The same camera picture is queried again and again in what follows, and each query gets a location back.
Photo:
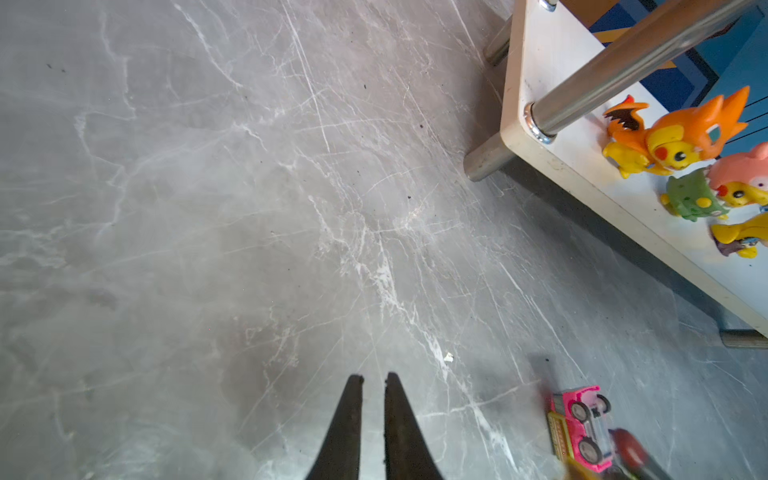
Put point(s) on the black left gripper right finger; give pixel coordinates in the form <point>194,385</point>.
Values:
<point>406,453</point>

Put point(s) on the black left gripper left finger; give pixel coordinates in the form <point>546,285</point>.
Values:
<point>339,454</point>

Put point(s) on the pink green toy car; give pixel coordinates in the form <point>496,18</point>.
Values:
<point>634,462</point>

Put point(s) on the yellow banana figure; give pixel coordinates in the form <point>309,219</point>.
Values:
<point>741,239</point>

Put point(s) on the orange yellow dragon figure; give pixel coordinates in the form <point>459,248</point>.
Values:
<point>676,140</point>

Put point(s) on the pink green monster figure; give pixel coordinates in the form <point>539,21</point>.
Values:
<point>731,182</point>

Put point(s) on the white two-tier metal shelf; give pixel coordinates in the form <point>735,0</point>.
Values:
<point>576,111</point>

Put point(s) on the pink black toy car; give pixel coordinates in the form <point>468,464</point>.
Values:
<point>578,428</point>

